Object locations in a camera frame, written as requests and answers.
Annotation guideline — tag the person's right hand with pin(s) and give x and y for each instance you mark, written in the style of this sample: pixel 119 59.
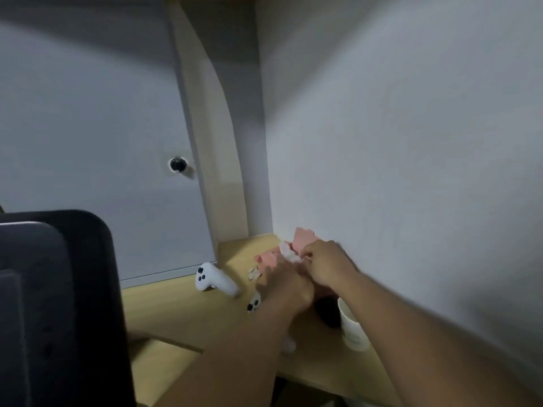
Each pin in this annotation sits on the person's right hand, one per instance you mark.
pixel 328 262

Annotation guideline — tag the white paper cup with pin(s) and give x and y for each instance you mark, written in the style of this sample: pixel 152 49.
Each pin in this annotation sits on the white paper cup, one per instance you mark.
pixel 354 330

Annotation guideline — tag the white wet wipe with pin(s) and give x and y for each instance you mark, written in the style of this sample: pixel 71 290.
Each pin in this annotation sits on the white wet wipe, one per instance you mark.
pixel 286 251

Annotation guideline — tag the black round knob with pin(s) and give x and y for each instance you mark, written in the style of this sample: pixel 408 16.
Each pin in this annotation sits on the black round knob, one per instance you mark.
pixel 177 165

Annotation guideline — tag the person's right forearm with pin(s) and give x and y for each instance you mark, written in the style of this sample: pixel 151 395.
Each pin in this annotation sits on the person's right forearm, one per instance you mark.
pixel 424 356

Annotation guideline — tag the small black case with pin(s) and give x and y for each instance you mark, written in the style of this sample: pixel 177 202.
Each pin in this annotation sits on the small black case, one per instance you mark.
pixel 328 313

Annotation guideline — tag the white handheld controller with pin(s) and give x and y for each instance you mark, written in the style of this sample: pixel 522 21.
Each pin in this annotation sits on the white handheld controller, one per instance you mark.
pixel 214 280
pixel 253 306

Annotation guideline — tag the pink wipes packet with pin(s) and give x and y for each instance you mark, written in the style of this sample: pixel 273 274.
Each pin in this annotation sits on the pink wipes packet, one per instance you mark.
pixel 303 238

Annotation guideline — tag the person's left hand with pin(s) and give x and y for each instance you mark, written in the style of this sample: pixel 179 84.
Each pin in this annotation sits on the person's left hand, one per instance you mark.
pixel 288 288

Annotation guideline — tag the light wooden corner shelf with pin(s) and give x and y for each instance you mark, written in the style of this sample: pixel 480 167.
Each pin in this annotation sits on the light wooden corner shelf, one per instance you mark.
pixel 178 309

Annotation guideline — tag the person's left forearm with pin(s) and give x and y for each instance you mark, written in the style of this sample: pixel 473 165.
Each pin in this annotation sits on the person's left forearm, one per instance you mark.
pixel 237 360

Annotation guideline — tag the black treadmill console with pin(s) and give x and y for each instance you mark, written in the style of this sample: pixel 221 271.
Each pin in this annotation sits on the black treadmill console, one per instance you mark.
pixel 63 313

